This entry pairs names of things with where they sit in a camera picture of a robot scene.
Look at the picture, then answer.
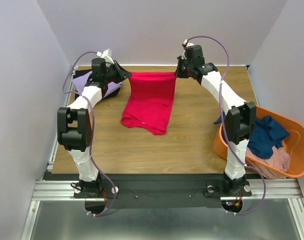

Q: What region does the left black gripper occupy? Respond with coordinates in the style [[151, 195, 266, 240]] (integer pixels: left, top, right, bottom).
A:
[[103, 60, 132, 84]]

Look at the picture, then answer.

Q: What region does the red t shirt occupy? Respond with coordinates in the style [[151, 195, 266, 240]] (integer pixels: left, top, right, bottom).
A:
[[121, 72, 176, 135]]

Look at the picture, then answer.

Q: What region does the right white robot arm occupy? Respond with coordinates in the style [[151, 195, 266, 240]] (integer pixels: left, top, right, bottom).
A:
[[175, 39, 256, 195]]

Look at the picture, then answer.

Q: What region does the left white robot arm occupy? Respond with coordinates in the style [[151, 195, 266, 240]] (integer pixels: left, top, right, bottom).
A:
[[57, 49, 132, 198]]

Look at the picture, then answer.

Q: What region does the folded lilac t shirt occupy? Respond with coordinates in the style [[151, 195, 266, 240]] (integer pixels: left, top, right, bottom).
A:
[[72, 71, 124, 98]]

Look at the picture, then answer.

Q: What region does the folded black t shirt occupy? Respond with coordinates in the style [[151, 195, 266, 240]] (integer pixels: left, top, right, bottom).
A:
[[74, 69, 123, 101]]

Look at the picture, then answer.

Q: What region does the navy blue t shirt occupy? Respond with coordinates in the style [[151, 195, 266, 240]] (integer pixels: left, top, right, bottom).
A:
[[213, 112, 291, 159]]

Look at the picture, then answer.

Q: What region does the pink t shirt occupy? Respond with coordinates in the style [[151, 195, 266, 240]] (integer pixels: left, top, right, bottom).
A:
[[246, 146, 290, 180]]

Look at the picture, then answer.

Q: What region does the orange plastic basket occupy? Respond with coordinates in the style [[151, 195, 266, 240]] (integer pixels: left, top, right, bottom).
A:
[[213, 104, 304, 179]]

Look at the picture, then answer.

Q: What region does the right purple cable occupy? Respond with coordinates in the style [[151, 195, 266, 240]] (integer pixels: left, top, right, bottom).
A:
[[183, 36, 267, 216]]

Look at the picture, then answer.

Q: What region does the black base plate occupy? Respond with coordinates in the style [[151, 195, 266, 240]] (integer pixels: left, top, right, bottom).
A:
[[71, 174, 252, 215]]

